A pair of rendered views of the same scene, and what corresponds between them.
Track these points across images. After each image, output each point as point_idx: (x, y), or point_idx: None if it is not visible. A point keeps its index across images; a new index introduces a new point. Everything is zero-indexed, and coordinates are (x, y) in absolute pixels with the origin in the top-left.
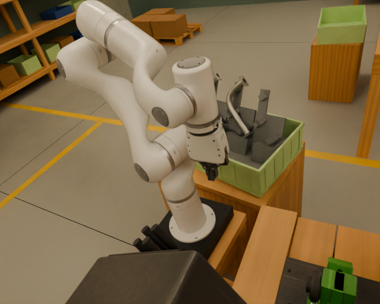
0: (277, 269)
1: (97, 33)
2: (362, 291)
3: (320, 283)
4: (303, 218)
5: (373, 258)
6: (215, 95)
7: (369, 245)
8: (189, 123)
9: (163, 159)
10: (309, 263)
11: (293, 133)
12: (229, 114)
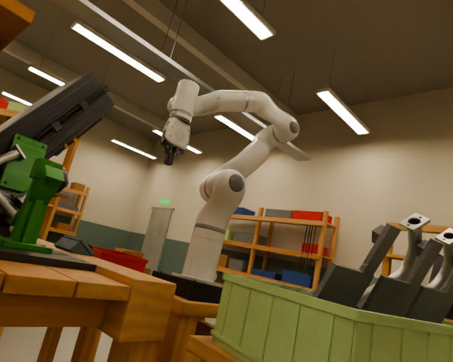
0: (93, 262)
1: None
2: (5, 249)
3: None
4: (124, 286)
5: (6, 266)
6: (177, 97)
7: (18, 270)
8: None
9: (206, 177)
10: (71, 261)
11: (309, 296)
12: None
